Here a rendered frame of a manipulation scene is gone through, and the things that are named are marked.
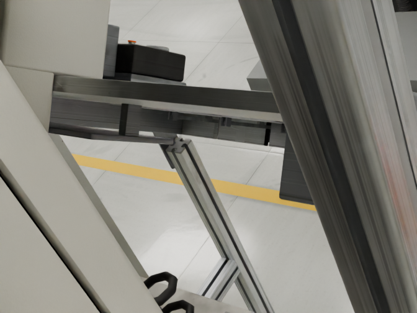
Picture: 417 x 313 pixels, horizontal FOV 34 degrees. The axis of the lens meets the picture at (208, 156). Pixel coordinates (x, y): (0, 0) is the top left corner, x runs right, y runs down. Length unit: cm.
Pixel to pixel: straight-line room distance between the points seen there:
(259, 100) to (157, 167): 211
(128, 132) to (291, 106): 44
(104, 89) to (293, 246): 157
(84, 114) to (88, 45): 66
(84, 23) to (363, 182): 23
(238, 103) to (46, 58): 14
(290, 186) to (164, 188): 201
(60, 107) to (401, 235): 83
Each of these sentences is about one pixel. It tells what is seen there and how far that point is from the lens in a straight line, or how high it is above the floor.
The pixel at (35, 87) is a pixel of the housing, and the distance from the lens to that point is 43.
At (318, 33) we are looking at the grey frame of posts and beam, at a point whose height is 127.
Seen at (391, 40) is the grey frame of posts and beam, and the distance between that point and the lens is 28.
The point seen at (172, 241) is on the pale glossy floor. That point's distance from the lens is 213.
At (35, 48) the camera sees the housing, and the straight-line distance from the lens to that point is 43.
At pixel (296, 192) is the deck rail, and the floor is 117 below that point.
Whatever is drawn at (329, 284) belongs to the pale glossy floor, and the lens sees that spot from 183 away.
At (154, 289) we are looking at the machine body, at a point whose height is 62.
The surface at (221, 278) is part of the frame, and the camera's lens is 150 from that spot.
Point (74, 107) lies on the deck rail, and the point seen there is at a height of 89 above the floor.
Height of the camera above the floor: 139
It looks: 36 degrees down
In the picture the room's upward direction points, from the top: 25 degrees counter-clockwise
